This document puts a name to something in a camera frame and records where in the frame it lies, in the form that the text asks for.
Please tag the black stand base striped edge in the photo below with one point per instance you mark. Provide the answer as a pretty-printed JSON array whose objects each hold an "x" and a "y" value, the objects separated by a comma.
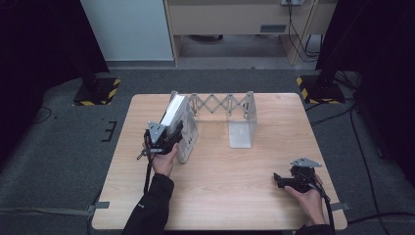
[
  {"x": 98, "y": 93},
  {"x": 321, "y": 91}
]

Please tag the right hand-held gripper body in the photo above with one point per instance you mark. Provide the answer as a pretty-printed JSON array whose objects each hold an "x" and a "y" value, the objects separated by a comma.
[{"x": 301, "y": 178}]

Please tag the black curtain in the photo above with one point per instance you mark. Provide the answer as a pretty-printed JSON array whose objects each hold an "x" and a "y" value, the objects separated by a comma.
[{"x": 385, "y": 65}]

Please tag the grey tape strip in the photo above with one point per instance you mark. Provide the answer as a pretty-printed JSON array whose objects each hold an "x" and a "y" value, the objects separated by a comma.
[
  {"x": 98, "y": 206},
  {"x": 341, "y": 206}
]

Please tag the person's left hand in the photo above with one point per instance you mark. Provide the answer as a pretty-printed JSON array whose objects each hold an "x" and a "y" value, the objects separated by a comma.
[{"x": 164, "y": 161}]

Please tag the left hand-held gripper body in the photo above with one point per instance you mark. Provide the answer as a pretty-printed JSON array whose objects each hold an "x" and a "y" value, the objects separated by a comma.
[{"x": 158, "y": 138}]

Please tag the person's right hand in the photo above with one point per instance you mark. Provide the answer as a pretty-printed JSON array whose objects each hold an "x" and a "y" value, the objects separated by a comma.
[{"x": 308, "y": 204}]

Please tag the expandable metal book rack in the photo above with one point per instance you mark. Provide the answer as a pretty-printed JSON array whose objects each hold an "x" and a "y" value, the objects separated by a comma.
[{"x": 235, "y": 111}]

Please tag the white panel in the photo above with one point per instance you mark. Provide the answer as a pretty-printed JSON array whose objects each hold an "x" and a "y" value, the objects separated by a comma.
[{"x": 127, "y": 29}]

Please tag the white book with grey figures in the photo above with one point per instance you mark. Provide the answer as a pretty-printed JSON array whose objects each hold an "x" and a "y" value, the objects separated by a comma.
[{"x": 182, "y": 124}]

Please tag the light wooden desk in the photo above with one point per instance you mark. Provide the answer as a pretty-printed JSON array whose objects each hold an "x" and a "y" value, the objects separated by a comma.
[{"x": 228, "y": 18}]

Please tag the white power strip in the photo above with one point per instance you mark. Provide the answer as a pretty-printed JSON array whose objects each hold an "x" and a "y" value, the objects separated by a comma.
[{"x": 292, "y": 2}]

